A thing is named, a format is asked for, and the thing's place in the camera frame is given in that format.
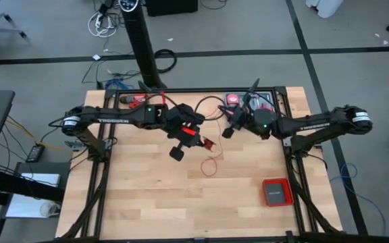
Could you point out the black side table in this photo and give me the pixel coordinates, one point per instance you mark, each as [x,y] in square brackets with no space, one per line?
[42,167]

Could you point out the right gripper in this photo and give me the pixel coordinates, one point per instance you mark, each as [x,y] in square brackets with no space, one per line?
[240,116]

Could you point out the black metal table frame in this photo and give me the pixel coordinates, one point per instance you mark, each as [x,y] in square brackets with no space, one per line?
[214,90]

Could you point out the red tape measure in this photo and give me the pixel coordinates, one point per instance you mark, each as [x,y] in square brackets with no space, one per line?
[232,99]

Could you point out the white waste bin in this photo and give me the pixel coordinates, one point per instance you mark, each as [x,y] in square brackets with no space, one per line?
[326,6]

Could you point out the black power adapter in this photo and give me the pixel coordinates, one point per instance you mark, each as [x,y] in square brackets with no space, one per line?
[35,153]

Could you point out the grey tool kit case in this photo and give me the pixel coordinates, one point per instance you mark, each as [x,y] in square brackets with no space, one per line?
[267,98]

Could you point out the white paper sheet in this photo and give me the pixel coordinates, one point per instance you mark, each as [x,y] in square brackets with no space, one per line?
[40,179]

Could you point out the red tape tag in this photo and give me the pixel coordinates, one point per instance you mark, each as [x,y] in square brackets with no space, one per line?
[188,131]

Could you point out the red plastic tray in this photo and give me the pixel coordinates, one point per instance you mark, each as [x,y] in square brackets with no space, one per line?
[264,192]

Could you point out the black tower fan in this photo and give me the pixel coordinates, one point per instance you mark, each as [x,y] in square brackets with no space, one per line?
[140,40]

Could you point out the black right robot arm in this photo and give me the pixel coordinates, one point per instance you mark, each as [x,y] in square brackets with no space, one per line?
[316,125]

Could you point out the grey flat box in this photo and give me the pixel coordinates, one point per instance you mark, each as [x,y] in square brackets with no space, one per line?
[277,193]

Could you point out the black cabinet box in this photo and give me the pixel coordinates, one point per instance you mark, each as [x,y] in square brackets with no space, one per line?
[171,6]

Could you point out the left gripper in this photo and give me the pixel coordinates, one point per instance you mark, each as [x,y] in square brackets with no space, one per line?
[181,118]

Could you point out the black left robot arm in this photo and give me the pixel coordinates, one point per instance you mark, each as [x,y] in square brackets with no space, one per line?
[113,118]

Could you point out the small white tag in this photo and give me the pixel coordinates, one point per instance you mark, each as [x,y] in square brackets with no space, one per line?
[96,57]

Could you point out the clear plastic cup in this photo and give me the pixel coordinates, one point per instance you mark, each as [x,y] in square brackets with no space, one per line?
[49,209]

